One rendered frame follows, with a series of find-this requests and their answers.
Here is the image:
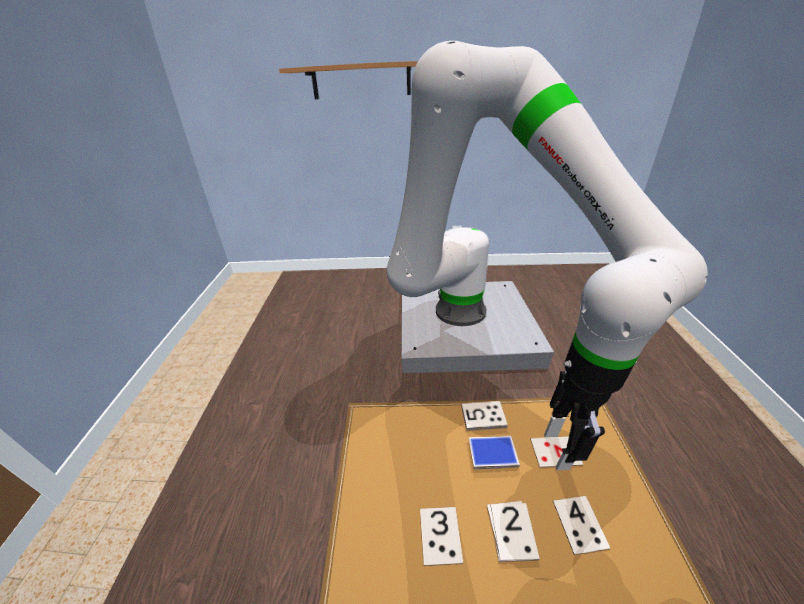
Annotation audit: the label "blue playing card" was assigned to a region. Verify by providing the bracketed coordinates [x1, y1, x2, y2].
[469, 436, 519, 468]
[530, 436, 569, 468]

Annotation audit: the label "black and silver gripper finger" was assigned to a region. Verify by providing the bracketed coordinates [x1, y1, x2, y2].
[544, 371, 572, 438]
[556, 402, 605, 470]

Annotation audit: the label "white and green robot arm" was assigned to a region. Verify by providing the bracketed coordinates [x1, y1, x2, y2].
[387, 41, 708, 394]

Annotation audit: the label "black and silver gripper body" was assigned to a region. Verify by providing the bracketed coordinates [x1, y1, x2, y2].
[563, 373, 612, 419]

